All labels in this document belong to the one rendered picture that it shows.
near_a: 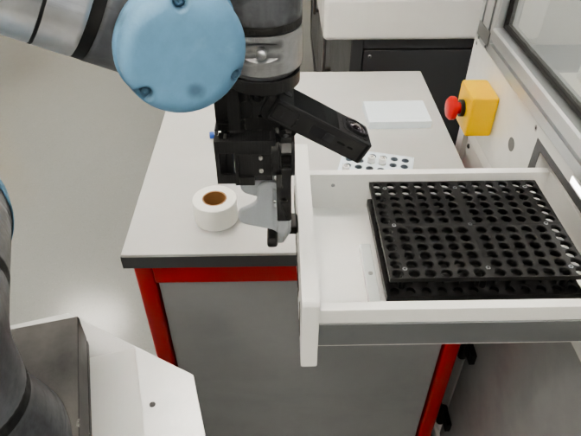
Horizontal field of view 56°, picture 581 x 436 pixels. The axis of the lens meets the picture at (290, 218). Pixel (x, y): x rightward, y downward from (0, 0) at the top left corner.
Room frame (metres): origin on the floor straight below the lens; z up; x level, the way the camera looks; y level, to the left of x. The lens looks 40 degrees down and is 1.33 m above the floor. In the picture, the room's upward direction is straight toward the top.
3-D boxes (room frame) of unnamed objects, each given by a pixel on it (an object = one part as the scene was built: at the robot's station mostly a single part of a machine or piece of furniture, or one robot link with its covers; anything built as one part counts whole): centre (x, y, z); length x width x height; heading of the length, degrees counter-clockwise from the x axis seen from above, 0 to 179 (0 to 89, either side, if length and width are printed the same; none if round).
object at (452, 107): (0.83, -0.28, 0.88); 0.04 x 0.03 x 0.04; 1
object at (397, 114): (1.00, -0.22, 0.77); 0.13 x 0.09 x 0.02; 92
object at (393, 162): (0.77, -0.15, 0.78); 0.12 x 0.08 x 0.04; 76
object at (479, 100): (0.83, -0.31, 0.88); 0.07 x 0.05 x 0.07; 1
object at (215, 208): (0.68, 0.12, 0.78); 0.07 x 0.07 x 0.04
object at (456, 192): (0.50, -0.22, 0.87); 0.22 x 0.18 x 0.06; 91
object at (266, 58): (0.49, 0.03, 1.13); 0.08 x 0.08 x 0.05
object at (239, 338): (0.91, -0.03, 0.38); 0.62 x 0.58 x 0.76; 1
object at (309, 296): (0.49, -0.02, 0.87); 0.29 x 0.02 x 0.11; 1
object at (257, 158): (0.49, 0.03, 1.04); 0.09 x 0.08 x 0.12; 91
